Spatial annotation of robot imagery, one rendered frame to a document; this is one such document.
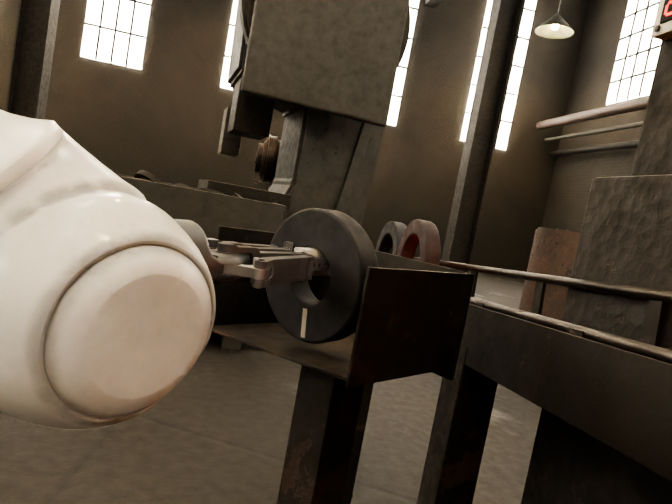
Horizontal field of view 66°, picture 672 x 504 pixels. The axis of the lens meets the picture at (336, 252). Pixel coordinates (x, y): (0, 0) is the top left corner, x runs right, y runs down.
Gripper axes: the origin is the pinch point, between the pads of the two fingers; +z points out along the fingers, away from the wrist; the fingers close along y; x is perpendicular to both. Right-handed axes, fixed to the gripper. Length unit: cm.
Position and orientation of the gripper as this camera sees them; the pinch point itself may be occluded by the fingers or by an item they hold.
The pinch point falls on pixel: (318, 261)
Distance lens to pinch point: 59.7
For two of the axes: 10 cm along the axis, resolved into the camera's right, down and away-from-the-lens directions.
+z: 6.9, 0.2, 7.2
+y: 7.0, 1.9, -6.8
